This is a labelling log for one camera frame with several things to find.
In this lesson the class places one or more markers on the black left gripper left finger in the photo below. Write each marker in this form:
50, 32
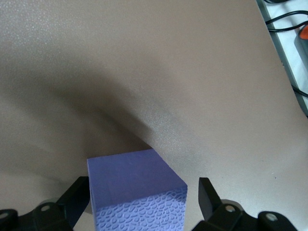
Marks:
60, 214

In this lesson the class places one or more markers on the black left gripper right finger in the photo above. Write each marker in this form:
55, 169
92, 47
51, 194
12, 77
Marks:
214, 211

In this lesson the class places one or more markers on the purple foam block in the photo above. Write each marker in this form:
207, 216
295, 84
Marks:
134, 183

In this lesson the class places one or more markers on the brown table mat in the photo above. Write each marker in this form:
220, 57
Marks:
144, 72

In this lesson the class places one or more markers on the grey orange device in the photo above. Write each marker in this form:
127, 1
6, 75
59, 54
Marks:
303, 45

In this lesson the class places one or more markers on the white table edge rail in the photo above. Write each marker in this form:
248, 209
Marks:
288, 43

